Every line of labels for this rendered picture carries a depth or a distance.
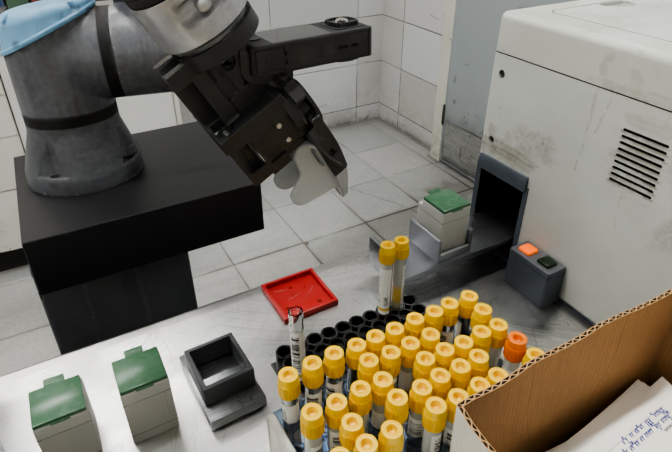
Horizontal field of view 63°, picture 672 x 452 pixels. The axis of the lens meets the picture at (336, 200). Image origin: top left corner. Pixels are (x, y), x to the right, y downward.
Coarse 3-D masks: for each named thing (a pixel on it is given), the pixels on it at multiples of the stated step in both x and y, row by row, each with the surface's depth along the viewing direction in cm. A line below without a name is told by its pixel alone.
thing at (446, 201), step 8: (432, 192) 64; (440, 192) 64; (448, 192) 64; (432, 200) 63; (440, 200) 63; (448, 200) 63; (456, 200) 63; (464, 200) 63; (440, 208) 61; (448, 208) 61; (456, 208) 61
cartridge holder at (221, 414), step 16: (224, 336) 54; (192, 352) 52; (208, 352) 54; (224, 352) 55; (240, 352) 52; (192, 368) 51; (208, 368) 53; (224, 368) 53; (240, 368) 53; (192, 384) 52; (208, 384) 52; (224, 384) 49; (240, 384) 51; (256, 384) 52; (208, 400) 49; (224, 400) 50; (240, 400) 50; (256, 400) 50; (208, 416) 49; (224, 416) 49; (240, 416) 50
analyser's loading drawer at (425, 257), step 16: (496, 208) 74; (416, 224) 65; (480, 224) 70; (496, 224) 70; (512, 224) 70; (416, 240) 66; (432, 240) 63; (480, 240) 67; (496, 240) 67; (512, 240) 68; (416, 256) 64; (432, 256) 64; (448, 256) 64; (464, 256) 65; (416, 272) 62; (432, 272) 64
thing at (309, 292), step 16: (304, 272) 67; (272, 288) 65; (288, 288) 65; (304, 288) 65; (320, 288) 65; (272, 304) 63; (288, 304) 63; (304, 304) 63; (320, 304) 62; (336, 304) 63; (288, 320) 60
